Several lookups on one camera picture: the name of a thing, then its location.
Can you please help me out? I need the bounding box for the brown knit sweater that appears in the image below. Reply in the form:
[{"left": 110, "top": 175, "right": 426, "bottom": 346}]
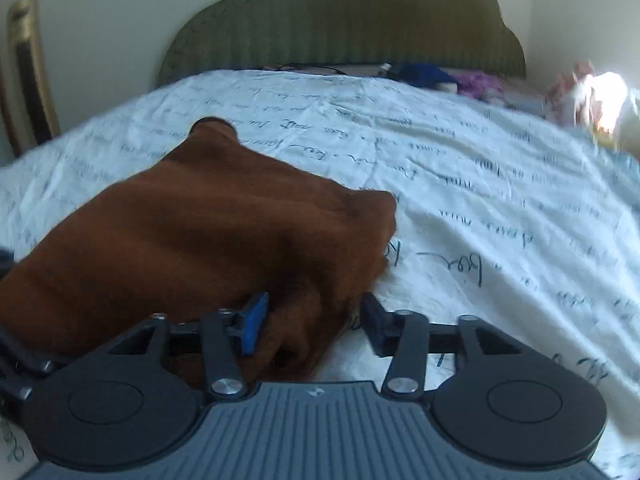
[{"left": 0, "top": 116, "right": 398, "bottom": 391}]

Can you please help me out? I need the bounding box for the gold tower fan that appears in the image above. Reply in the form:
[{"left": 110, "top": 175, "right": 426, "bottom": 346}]
[{"left": 0, "top": 0, "right": 62, "bottom": 158}]

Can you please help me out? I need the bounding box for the green upholstered headboard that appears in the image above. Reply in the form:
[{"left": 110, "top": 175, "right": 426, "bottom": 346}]
[{"left": 157, "top": 0, "right": 527, "bottom": 86}]

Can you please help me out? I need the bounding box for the blue cloth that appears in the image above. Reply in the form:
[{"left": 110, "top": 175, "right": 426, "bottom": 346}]
[{"left": 395, "top": 62, "right": 458, "bottom": 86}]

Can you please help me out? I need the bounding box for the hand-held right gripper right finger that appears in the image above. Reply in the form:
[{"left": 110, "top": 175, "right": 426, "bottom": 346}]
[{"left": 360, "top": 291, "right": 521, "bottom": 401}]

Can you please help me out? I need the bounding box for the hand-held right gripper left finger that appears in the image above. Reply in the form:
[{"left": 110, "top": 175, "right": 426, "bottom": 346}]
[{"left": 107, "top": 291, "right": 271, "bottom": 401}]

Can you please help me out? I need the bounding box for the pink and white cloth bundle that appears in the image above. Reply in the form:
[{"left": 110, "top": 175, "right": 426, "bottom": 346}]
[{"left": 547, "top": 60, "right": 640, "bottom": 146}]

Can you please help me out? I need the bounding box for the white script-printed bedsheet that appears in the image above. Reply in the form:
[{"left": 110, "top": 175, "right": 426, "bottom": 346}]
[{"left": 0, "top": 69, "right": 640, "bottom": 480}]

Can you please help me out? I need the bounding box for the purple cloth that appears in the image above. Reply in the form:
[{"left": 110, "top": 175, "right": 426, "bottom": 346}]
[{"left": 452, "top": 71, "right": 506, "bottom": 98}]

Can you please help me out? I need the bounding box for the black cable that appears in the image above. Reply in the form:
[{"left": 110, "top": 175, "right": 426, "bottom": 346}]
[{"left": 262, "top": 62, "right": 351, "bottom": 76}]

